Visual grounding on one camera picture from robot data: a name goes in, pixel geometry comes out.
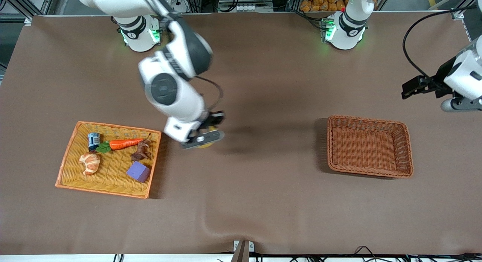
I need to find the yellow tape roll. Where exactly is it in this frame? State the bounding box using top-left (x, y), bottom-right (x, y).
top-left (194, 125), bottom-right (221, 149)

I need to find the orange toy carrot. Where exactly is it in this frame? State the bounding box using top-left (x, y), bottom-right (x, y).
top-left (95, 138), bottom-right (146, 154)

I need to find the purple block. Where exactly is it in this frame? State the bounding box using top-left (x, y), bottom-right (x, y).
top-left (126, 161), bottom-right (151, 183)

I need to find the brown wicker basket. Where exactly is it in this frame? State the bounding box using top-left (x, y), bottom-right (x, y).
top-left (326, 115), bottom-right (414, 178)

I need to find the small blue can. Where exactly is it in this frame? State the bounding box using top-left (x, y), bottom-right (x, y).
top-left (87, 133), bottom-right (102, 152)

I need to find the orange wicker tray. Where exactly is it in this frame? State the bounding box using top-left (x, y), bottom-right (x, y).
top-left (55, 121), bottom-right (162, 199)

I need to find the toy croissant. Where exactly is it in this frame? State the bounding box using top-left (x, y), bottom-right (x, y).
top-left (78, 152), bottom-right (101, 176)

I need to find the white power strip with plugs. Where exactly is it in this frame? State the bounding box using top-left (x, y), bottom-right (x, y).
top-left (166, 0), bottom-right (189, 12)

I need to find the bag of orange breads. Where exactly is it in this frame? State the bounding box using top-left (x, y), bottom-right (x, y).
top-left (300, 0), bottom-right (347, 12)

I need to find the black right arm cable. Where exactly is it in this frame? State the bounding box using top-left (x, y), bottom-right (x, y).
top-left (195, 76), bottom-right (224, 113)

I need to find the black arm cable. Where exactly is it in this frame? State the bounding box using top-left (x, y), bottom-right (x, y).
top-left (402, 5), bottom-right (476, 80)
top-left (195, 76), bottom-right (224, 113)

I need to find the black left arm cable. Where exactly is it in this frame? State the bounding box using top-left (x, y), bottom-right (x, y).
top-left (402, 5), bottom-right (476, 80)

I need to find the aluminium frame profile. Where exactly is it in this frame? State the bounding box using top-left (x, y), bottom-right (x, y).
top-left (451, 0), bottom-right (482, 41)
top-left (0, 0), bottom-right (57, 26)

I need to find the metal table edge bracket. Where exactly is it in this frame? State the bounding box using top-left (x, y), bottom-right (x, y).
top-left (230, 239), bottom-right (255, 262)

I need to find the black floor cable bundle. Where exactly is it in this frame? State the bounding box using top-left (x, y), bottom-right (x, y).
top-left (256, 246), bottom-right (482, 262)

